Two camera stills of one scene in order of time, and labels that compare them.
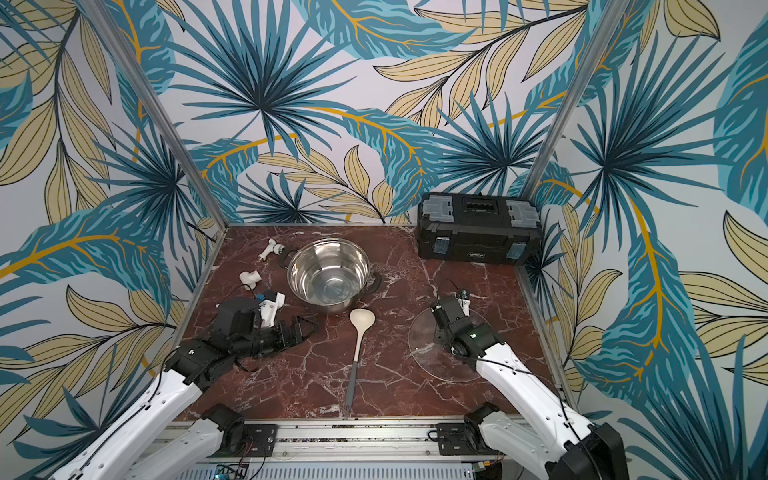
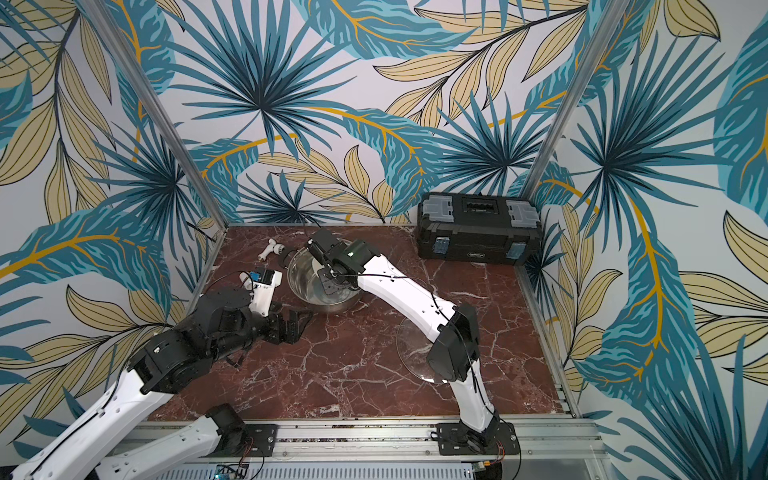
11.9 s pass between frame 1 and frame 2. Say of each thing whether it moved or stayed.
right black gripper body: moved
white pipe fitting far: stayed
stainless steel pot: stayed
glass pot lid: moved
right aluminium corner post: stayed
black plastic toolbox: stayed
